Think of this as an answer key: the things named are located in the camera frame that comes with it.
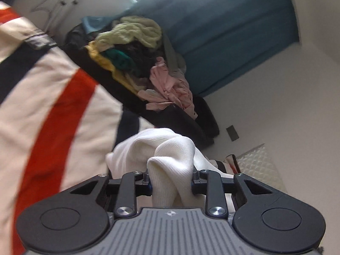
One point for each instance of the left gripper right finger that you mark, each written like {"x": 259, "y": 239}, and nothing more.
{"x": 208, "y": 183}

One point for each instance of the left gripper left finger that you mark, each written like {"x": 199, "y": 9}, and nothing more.
{"x": 132, "y": 185}

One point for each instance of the white hooded garment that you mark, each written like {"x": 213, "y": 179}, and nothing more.
{"x": 170, "y": 160}

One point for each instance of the white quilted headboard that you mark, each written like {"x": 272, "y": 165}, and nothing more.
{"x": 258, "y": 164}

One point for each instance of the striped bed blanket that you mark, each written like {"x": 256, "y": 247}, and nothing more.
{"x": 57, "y": 122}

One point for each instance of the green garment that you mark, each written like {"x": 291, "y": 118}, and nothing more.
{"x": 119, "y": 59}

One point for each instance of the yellow garment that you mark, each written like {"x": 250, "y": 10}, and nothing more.
{"x": 117, "y": 75}

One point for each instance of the right blue curtain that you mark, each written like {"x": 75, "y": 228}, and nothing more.
{"x": 221, "y": 40}

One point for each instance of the cream knitted blanket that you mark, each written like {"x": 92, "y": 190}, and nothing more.
{"x": 129, "y": 29}

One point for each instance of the dark wall switch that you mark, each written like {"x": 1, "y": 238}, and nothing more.
{"x": 232, "y": 133}

